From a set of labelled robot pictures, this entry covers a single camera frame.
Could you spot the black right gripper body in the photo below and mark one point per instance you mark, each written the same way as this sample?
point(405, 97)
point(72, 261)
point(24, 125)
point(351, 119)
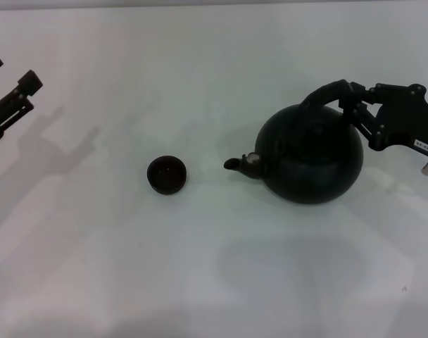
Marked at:
point(407, 112)

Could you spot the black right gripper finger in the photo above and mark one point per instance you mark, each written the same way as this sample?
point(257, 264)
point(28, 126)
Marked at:
point(362, 92)
point(369, 121)

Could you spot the black round teapot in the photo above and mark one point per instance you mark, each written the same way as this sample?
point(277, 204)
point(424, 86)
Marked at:
point(312, 165)

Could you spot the dark brown teacup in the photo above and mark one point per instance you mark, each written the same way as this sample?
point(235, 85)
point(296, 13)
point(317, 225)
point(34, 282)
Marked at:
point(166, 174)

